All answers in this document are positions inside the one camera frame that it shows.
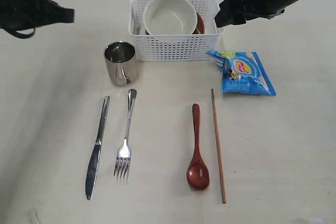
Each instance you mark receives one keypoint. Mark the shiny stainless steel cup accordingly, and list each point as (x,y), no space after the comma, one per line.
(121,62)

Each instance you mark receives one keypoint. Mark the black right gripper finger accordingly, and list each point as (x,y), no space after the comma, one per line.
(231,10)
(222,21)

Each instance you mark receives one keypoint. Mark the light wooden chopstick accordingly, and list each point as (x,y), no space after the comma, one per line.
(218,149)

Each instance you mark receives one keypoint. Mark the silver metal fork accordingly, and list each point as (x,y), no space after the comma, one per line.
(124,153)

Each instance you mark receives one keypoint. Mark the brown wooden plate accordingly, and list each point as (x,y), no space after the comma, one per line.
(200,28)

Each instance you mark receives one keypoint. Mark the white ceramic bowl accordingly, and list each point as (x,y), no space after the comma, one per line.
(169,17)

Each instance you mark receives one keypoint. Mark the dark red wooden spoon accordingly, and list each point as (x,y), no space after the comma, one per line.
(197,173)

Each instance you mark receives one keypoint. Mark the silver metal knife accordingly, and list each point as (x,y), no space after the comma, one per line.
(93,165)

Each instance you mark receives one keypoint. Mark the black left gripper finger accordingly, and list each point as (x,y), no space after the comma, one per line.
(54,13)

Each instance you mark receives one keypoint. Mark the blue Lay's chips bag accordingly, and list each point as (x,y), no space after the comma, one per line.
(242,72)

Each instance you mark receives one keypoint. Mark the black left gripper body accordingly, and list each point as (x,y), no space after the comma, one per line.
(19,15)

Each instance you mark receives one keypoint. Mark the white perforated plastic basket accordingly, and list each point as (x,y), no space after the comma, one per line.
(175,47)

